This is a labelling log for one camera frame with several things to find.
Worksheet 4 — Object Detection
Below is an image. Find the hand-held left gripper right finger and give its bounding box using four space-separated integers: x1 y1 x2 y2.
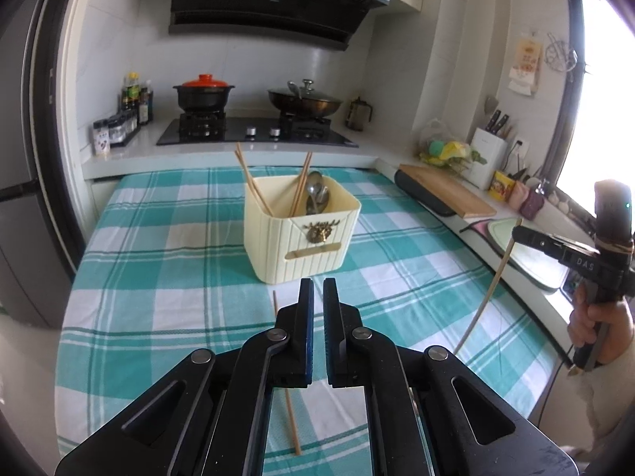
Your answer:
322 278 579 476

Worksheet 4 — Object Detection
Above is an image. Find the white label spice jar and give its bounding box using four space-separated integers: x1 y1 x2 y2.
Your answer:
92 121 113 157

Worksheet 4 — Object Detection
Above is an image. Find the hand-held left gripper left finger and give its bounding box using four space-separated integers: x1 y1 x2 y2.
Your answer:
54 278 316 476

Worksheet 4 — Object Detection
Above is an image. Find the pink cup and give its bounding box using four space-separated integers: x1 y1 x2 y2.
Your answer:
508 181 531 211

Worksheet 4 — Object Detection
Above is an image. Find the yellow cap sauce bottle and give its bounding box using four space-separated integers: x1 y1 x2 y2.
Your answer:
123 72 141 110

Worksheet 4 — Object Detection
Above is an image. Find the white knife block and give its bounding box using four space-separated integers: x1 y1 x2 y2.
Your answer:
466 127 508 190

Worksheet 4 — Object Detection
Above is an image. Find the hanging metal trivet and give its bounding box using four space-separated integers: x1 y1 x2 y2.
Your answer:
543 32 581 73

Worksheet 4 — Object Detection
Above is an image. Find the black gas hob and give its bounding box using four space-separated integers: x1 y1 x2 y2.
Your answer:
156 111 359 148

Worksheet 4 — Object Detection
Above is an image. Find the black cable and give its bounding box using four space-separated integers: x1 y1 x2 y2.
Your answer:
538 364 576 422

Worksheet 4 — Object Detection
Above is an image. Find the wooden cutting board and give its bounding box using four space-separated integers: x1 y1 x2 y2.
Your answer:
399 163 497 219

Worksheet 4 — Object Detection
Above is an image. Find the wooden chopstick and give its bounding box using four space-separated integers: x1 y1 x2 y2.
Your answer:
272 291 302 456
239 151 273 217
235 142 269 216
454 217 523 355
290 155 309 217
292 152 314 217

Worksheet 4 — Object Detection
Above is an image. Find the wok with glass lid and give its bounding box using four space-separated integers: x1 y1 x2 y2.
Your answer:
267 79 344 117

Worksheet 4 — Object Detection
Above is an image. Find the dark glass kettle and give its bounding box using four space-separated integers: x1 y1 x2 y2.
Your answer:
346 96 370 131

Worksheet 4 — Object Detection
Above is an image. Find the green cutting board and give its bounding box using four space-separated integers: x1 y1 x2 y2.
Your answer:
486 218 571 292

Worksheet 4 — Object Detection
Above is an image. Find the pink pot holder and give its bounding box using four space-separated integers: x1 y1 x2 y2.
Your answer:
459 218 495 237

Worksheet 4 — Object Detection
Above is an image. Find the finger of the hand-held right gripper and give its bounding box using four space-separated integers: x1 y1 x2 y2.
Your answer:
512 225 596 265

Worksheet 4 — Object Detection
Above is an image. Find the hanging printed packet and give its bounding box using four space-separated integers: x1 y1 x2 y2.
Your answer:
507 32 542 95

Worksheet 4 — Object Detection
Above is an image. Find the window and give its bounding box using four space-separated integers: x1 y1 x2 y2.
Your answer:
556 0 635 239

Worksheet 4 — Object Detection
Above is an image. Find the person's right hand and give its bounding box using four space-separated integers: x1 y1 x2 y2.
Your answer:
568 288 635 365

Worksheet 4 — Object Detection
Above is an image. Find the black door frame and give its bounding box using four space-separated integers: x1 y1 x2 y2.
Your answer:
27 0 107 278

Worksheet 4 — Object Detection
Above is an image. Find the black clay pot red lid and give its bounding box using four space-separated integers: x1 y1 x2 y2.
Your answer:
173 74 236 112

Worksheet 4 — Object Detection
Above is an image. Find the dark sauce bottle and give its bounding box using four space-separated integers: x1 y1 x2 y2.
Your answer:
138 79 154 126

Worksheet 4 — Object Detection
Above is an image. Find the cream ribbed utensil container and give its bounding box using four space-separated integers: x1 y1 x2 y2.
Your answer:
243 175 361 284

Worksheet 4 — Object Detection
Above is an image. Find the yellow green plastic bag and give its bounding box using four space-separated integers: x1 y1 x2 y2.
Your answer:
419 119 489 175

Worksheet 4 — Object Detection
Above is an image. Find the black range hood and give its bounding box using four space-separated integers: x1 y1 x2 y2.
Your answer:
167 0 390 51

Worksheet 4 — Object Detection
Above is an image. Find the purple soap dispenser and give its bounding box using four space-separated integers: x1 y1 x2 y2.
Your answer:
520 178 551 220

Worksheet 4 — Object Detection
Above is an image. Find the teal plaid tablecloth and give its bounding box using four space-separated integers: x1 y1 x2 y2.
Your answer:
54 166 561 476

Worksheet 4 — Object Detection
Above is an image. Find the person's right forearm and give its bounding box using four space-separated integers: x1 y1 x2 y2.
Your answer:
593 359 635 476

